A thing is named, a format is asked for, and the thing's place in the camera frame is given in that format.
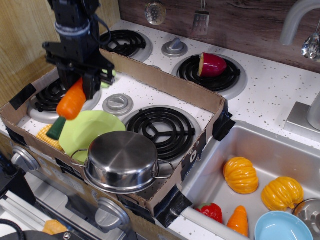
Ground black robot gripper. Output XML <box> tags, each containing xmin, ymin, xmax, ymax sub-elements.
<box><xmin>42</xmin><ymin>21</ymin><xmax>115</xmax><ymax>100</ymax></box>

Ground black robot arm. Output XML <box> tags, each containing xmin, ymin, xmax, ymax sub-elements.
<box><xmin>42</xmin><ymin>0</ymin><xmax>115</xmax><ymax>100</ymax></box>

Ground light green plastic plate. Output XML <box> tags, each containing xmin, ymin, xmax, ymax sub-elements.
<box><xmin>59</xmin><ymin>110</ymin><xmax>126</xmax><ymax>165</ymax></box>

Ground small orange toy carrot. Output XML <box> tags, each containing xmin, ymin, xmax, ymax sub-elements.
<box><xmin>227</xmin><ymin>205</ymin><xmax>249</xmax><ymax>237</ymax></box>

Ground green toy broccoli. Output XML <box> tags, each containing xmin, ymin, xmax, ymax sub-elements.
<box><xmin>101</xmin><ymin>69</ymin><xmax>117</xmax><ymax>88</ymax></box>

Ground front left stove burner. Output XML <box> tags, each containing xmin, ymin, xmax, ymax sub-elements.
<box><xmin>27</xmin><ymin>78</ymin><xmax>102</xmax><ymax>124</ymax></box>

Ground stove burner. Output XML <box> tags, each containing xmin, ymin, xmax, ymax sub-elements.
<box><xmin>27</xmin><ymin>78</ymin><xmax>102</xmax><ymax>124</ymax></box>
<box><xmin>100</xmin><ymin>30</ymin><xmax>153</xmax><ymax>63</ymax></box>
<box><xmin>122</xmin><ymin>105</ymin><xmax>201</xmax><ymax>164</ymax></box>
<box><xmin>171</xmin><ymin>54</ymin><xmax>248</xmax><ymax>100</ymax></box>

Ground front silver stove knob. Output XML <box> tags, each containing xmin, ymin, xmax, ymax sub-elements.
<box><xmin>102</xmin><ymin>93</ymin><xmax>134</xmax><ymax>116</ymax></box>

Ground silver stove knob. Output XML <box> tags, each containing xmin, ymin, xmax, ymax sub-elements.
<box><xmin>102</xmin><ymin>93</ymin><xmax>134</xmax><ymax>116</ymax></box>
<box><xmin>161</xmin><ymin>37</ymin><xmax>189</xmax><ymax>58</ymax></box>

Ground back left stove burner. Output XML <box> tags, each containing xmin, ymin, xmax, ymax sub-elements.
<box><xmin>100</xmin><ymin>30</ymin><xmax>153</xmax><ymax>63</ymax></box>

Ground yellow toy corn cob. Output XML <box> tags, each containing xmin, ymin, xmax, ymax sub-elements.
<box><xmin>36</xmin><ymin>124</ymin><xmax>63</xmax><ymax>151</ymax></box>

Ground stainless steel pot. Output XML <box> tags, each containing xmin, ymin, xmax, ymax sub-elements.
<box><xmin>82</xmin><ymin>131</ymin><xmax>167</xmax><ymax>194</ymax></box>

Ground left oven front knob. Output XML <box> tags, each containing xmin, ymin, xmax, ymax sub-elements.
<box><xmin>11</xmin><ymin>146</ymin><xmax>41</xmax><ymax>173</ymax></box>

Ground oven knob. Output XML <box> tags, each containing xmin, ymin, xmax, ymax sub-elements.
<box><xmin>95</xmin><ymin>197</ymin><xmax>130</xmax><ymax>232</ymax></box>
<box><xmin>11</xmin><ymin>146</ymin><xmax>41</xmax><ymax>173</ymax></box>

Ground hanging metal slotted ladle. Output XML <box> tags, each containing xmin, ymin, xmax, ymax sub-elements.
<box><xmin>144</xmin><ymin>0</ymin><xmax>167</xmax><ymax>26</ymax></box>

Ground back silver stove knob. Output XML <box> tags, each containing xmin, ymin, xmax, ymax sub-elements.
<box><xmin>161</xmin><ymin>37</ymin><xmax>189</xmax><ymax>58</ymax></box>

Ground front right stove burner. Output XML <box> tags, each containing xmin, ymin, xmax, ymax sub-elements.
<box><xmin>122</xmin><ymin>105</ymin><xmax>201</xmax><ymax>164</ymax></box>

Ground red toy apple half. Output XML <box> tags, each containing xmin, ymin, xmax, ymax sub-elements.
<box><xmin>198</xmin><ymin>52</ymin><xmax>227</xmax><ymax>78</ymax></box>

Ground hanging metal spatula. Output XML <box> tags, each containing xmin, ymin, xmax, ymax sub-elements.
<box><xmin>191</xmin><ymin>0</ymin><xmax>210</xmax><ymax>37</ymax></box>

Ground right oven front knob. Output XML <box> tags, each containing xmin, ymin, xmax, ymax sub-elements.
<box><xmin>95</xmin><ymin>197</ymin><xmax>130</xmax><ymax>232</ymax></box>

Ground yellow toy food piece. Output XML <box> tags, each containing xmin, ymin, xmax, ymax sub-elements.
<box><xmin>42</xmin><ymin>219</ymin><xmax>68</xmax><ymax>235</ymax></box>

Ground brown cardboard fence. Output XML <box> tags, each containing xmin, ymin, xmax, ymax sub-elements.
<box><xmin>0</xmin><ymin>50</ymin><xmax>230</xmax><ymax>228</ymax></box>

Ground back right stove burner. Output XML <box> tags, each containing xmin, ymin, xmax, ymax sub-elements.
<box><xmin>171</xmin><ymin>54</ymin><xmax>248</xmax><ymax>100</ymax></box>

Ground red toy strawberry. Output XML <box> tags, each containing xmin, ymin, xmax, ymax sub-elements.
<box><xmin>195</xmin><ymin>203</ymin><xmax>223</xmax><ymax>224</ymax></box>

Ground left orange toy pumpkin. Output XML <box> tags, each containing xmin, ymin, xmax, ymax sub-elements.
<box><xmin>223</xmin><ymin>157</ymin><xmax>259</xmax><ymax>195</ymax></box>

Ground orange toy pumpkin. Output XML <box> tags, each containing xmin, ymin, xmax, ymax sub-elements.
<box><xmin>223</xmin><ymin>157</ymin><xmax>259</xmax><ymax>195</ymax></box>
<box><xmin>260</xmin><ymin>176</ymin><xmax>304</xmax><ymax>212</ymax></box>

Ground stainless steel sink basin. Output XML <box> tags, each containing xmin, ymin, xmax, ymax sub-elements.
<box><xmin>182</xmin><ymin>121</ymin><xmax>320</xmax><ymax>239</ymax></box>

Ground silver faucet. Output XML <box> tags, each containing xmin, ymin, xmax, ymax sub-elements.
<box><xmin>279</xmin><ymin>0</ymin><xmax>320</xmax><ymax>138</ymax></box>

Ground hanging metal spoon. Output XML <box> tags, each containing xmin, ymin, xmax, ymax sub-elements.
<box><xmin>301</xmin><ymin>23</ymin><xmax>320</xmax><ymax>63</ymax></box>

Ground right orange toy pumpkin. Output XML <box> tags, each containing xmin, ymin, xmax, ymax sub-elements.
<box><xmin>260</xmin><ymin>176</ymin><xmax>304</xmax><ymax>212</ymax></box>

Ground light blue plastic bowl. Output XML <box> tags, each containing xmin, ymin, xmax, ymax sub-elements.
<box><xmin>254</xmin><ymin>211</ymin><xmax>314</xmax><ymax>240</ymax></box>

